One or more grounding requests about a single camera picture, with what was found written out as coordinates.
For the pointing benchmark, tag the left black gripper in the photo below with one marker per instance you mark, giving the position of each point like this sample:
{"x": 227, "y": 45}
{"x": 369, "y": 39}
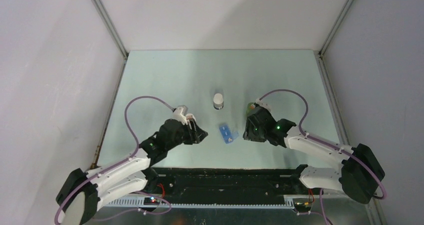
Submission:
{"x": 195, "y": 135}

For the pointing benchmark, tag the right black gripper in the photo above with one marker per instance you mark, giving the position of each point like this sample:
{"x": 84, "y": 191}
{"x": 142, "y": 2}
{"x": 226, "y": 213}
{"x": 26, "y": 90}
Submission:
{"x": 248, "y": 134}

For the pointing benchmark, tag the green pill bottle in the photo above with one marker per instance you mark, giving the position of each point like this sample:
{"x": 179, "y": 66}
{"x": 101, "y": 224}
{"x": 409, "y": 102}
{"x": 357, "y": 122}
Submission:
{"x": 250, "y": 106}

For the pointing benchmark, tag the blue pill organizer box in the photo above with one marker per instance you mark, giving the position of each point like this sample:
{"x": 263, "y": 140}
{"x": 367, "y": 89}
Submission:
{"x": 228, "y": 134}

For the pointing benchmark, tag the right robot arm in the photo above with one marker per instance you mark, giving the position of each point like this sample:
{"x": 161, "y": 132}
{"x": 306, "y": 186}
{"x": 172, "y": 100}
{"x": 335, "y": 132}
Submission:
{"x": 355, "y": 171}

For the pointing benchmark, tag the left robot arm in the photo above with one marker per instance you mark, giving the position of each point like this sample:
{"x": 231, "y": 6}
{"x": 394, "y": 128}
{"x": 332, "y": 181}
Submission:
{"x": 105, "y": 184}

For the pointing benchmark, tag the white pill bottle blue label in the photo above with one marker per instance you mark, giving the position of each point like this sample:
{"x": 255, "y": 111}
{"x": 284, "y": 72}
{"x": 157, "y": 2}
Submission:
{"x": 218, "y": 101}

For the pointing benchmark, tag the left control board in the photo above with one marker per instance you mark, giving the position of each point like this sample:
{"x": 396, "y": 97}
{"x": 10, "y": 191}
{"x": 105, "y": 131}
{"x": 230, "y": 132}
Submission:
{"x": 151, "y": 201}

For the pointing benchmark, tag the control board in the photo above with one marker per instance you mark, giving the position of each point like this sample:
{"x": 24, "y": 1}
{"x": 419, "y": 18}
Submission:
{"x": 303, "y": 204}
{"x": 151, "y": 201}

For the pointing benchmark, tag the right control board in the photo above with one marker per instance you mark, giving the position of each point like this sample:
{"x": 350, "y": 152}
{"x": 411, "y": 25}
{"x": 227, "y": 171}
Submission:
{"x": 303, "y": 204}

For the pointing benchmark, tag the left aluminium frame post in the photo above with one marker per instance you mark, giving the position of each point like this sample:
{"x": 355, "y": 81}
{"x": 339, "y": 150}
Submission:
{"x": 110, "y": 27}

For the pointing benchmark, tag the aluminium frame post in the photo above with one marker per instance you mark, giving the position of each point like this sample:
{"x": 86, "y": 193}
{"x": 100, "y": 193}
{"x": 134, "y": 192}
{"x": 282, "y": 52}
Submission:
{"x": 335, "y": 27}
{"x": 110, "y": 27}

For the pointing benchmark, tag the right aluminium frame post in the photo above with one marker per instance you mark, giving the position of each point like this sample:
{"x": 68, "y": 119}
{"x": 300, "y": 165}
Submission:
{"x": 335, "y": 27}

